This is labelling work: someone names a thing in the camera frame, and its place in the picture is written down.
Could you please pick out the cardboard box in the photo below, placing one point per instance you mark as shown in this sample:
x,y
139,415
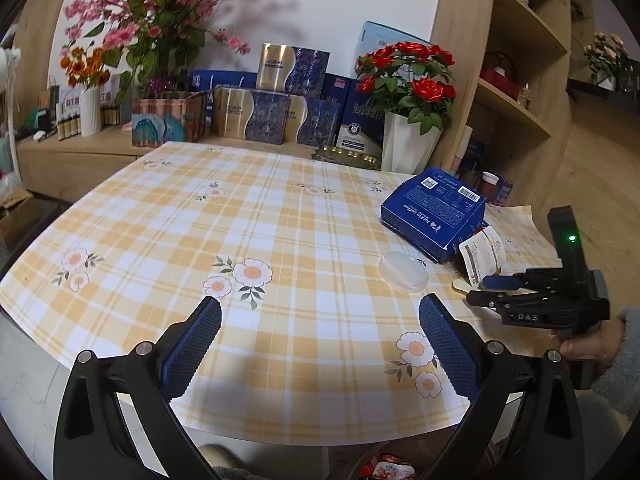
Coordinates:
x,y
15,215

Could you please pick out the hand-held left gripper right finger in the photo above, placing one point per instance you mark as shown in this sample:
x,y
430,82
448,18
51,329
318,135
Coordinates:
x,y
450,345

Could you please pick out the small blue box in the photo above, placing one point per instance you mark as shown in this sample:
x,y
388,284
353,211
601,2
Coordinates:
x,y
505,190

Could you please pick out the light blue flat box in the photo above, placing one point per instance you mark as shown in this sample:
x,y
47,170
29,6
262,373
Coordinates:
x,y
385,40

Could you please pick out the pink artificial flowers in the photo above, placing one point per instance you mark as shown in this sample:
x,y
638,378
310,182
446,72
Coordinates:
x,y
160,10

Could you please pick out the red teapot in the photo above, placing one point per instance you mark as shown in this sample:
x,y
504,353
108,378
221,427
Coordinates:
x,y
500,77

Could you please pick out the white angular vase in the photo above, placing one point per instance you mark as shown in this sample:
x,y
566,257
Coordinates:
x,y
407,145

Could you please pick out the white ribbed vase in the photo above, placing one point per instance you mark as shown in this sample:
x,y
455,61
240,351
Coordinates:
x,y
91,112

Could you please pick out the person's right hand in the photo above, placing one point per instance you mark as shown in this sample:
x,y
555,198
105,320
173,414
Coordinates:
x,y
590,345

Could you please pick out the dark blue box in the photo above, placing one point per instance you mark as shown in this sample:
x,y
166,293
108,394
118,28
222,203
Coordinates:
x,y
337,87

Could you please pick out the red paper cup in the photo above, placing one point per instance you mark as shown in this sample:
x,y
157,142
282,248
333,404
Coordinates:
x,y
490,187

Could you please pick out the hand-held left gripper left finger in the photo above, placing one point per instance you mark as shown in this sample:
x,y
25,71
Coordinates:
x,y
192,345

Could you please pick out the pink white potted flowers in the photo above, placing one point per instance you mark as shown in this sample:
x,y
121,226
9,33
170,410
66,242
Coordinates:
x,y
607,60

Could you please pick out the clear plastic lid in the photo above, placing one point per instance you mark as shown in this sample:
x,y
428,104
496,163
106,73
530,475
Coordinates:
x,y
404,272

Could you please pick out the row of small bottles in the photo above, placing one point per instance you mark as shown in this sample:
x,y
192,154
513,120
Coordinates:
x,y
67,127

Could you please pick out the gold blue gift box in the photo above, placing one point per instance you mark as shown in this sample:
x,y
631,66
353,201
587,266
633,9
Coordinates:
x,y
292,69
315,121
250,116

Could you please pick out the red artificial roses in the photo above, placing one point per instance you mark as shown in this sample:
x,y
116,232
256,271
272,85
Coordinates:
x,y
405,80

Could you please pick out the blue white box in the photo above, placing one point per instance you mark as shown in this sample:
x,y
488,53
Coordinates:
x,y
360,130

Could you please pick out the gold tray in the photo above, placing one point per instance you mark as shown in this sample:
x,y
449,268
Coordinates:
x,y
345,157

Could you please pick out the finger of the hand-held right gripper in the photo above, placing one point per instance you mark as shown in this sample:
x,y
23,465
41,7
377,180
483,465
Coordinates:
x,y
492,300
495,282

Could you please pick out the white fan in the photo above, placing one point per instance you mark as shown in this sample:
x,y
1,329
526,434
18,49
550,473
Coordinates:
x,y
10,52

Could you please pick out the wooden shelf unit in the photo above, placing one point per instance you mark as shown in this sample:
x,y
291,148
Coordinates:
x,y
460,60

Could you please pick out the yellow plaid tablecloth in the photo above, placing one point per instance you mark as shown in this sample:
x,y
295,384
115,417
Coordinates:
x,y
250,220

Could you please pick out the wooden sideboard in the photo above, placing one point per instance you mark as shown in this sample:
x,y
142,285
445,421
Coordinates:
x,y
75,165

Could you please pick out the orange artificial flowers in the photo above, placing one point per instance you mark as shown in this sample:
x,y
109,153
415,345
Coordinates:
x,y
85,67

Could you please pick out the wooden stick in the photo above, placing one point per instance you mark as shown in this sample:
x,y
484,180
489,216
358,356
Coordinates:
x,y
459,285

